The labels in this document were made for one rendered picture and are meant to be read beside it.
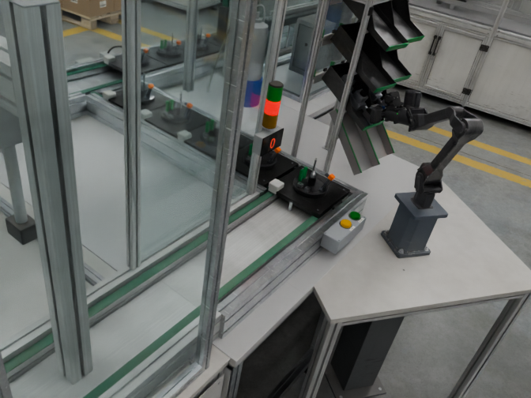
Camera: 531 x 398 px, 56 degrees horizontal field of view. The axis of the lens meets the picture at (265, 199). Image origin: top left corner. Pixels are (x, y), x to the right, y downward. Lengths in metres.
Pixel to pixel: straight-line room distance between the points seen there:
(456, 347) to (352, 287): 1.32
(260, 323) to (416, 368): 1.37
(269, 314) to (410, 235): 0.63
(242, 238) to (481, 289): 0.89
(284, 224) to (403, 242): 0.45
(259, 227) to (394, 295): 0.53
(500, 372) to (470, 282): 1.09
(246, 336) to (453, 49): 4.63
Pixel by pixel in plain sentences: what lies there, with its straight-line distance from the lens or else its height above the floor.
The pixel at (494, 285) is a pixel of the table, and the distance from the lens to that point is 2.03.
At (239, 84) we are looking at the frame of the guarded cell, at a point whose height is 1.70.
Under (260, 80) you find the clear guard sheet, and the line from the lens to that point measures 1.64.
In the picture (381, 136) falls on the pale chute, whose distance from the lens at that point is 2.31.
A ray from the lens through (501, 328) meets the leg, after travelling 2.29.
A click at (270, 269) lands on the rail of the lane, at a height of 0.95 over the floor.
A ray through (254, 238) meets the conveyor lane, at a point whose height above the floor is 0.92.
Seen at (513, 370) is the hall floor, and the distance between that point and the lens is 3.06.
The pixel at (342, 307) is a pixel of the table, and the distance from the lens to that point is 1.68.
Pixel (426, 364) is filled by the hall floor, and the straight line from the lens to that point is 2.83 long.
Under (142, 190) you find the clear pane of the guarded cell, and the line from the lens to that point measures 0.83.
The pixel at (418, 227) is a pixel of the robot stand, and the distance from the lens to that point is 1.89.
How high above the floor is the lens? 2.05
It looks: 35 degrees down
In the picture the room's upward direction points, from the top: 10 degrees clockwise
